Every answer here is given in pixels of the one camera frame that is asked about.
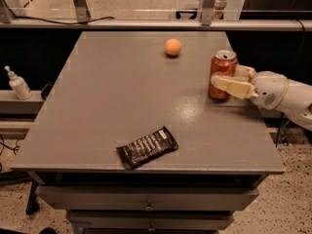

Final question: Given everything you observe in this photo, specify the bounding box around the left metal frame post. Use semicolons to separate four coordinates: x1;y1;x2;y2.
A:
73;0;91;23

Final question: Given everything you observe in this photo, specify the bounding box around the black cable on ledge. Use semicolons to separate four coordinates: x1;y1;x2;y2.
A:
6;8;115;25

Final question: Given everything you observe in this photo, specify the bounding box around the red coke can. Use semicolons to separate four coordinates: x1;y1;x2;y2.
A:
209;50;238;99

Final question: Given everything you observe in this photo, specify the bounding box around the right metal frame post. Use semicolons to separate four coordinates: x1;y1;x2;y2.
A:
200;0;215;26

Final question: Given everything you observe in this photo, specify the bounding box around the metal frame post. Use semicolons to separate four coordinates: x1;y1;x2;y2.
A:
200;0;215;26
73;0;91;23

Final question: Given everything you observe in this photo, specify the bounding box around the grey drawer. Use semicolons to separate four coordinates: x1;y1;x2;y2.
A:
36;186;258;212
67;211;234;230

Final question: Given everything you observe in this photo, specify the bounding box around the black cable on floor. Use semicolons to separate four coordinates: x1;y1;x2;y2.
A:
0;134;23;174

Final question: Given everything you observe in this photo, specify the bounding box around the orange fruit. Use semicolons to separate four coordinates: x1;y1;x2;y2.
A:
165;39;181;57

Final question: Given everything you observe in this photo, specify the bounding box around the black snack bar wrapper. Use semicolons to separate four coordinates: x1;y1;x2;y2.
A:
116;127;178;170

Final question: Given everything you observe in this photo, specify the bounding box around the grey drawer cabinet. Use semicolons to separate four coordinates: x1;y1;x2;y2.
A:
12;31;284;234

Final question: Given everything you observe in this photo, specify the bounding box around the top grey drawer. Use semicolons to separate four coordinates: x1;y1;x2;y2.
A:
36;186;258;212

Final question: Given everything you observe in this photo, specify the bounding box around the white pump bottle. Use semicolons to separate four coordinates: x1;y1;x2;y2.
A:
5;65;32;100

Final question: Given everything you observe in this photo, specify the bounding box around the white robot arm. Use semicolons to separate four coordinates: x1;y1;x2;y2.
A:
211;64;312;131

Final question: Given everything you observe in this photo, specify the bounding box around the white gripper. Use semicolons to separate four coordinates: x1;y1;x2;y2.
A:
211;64;289;110

